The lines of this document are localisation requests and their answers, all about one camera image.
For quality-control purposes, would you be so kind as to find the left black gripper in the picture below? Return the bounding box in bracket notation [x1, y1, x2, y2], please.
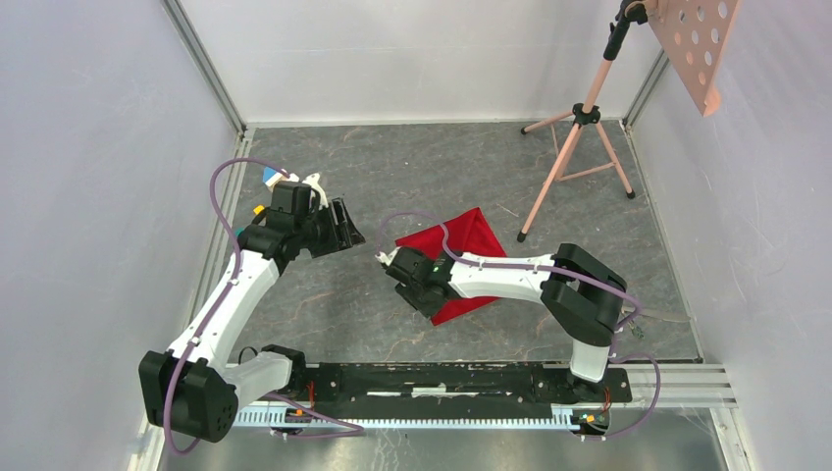
[294, 197, 365, 259]

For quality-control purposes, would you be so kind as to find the red cloth napkin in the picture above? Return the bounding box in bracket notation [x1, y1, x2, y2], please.
[395, 207, 506, 326]

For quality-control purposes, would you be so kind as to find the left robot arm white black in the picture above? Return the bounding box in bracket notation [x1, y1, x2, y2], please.
[138, 174, 365, 443]

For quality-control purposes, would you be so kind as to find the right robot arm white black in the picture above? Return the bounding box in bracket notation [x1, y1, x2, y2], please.
[376, 243, 627, 400]

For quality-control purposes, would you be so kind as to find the blue white toy block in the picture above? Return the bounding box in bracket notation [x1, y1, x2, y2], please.
[262, 167, 286, 191]

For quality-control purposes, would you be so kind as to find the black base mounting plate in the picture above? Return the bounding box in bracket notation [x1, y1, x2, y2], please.
[280, 362, 633, 421]

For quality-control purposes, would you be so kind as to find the iridescent spoon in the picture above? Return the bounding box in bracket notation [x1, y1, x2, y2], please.
[627, 321, 646, 340]

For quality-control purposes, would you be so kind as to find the pink tripod stand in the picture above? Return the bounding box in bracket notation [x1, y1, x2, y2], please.
[517, 0, 650, 242]

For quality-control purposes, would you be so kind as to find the pink perforated board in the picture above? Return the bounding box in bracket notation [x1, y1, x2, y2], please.
[646, 0, 743, 117]

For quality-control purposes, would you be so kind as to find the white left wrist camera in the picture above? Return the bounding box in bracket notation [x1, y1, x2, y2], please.
[279, 171, 327, 209]

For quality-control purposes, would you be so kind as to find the white slotted cable duct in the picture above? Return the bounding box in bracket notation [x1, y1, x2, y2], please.
[233, 402, 580, 432]

